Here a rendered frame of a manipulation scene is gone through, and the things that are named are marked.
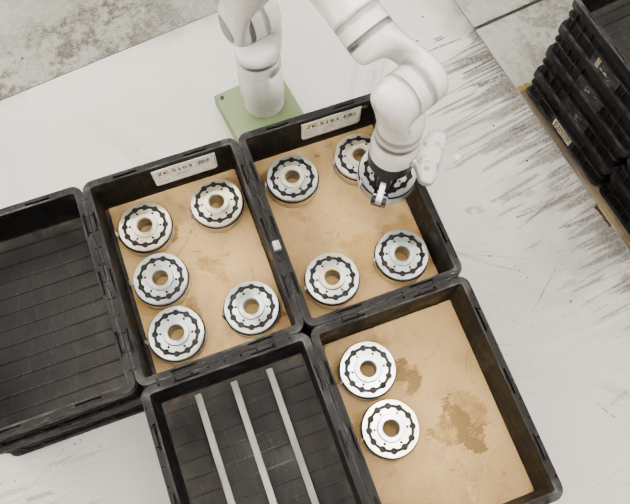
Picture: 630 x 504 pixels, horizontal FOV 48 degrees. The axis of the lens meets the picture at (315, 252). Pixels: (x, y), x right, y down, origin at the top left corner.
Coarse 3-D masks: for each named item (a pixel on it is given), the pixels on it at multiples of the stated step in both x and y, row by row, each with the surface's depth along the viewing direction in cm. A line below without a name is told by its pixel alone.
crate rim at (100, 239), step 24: (216, 144) 134; (144, 168) 132; (240, 168) 132; (96, 216) 128; (264, 216) 129; (96, 240) 127; (288, 288) 124; (120, 312) 123; (264, 336) 122; (216, 360) 120; (144, 384) 118
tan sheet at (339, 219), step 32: (320, 160) 144; (320, 192) 142; (352, 192) 142; (288, 224) 139; (320, 224) 139; (352, 224) 139; (384, 224) 140; (416, 224) 140; (352, 256) 137; (384, 288) 135
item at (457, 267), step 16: (368, 96) 138; (320, 112) 136; (272, 128) 136; (240, 144) 134; (256, 176) 133; (256, 192) 131; (432, 208) 130; (272, 224) 128; (448, 240) 128; (288, 256) 126; (448, 256) 127; (288, 272) 125; (448, 272) 126; (400, 288) 125; (416, 288) 125; (304, 304) 124; (352, 304) 124; (368, 304) 124; (304, 320) 123; (320, 320) 123
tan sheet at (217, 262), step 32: (160, 192) 141; (192, 192) 141; (192, 224) 139; (128, 256) 136; (192, 256) 137; (224, 256) 137; (256, 256) 137; (192, 288) 135; (224, 288) 135; (224, 320) 133; (288, 320) 133
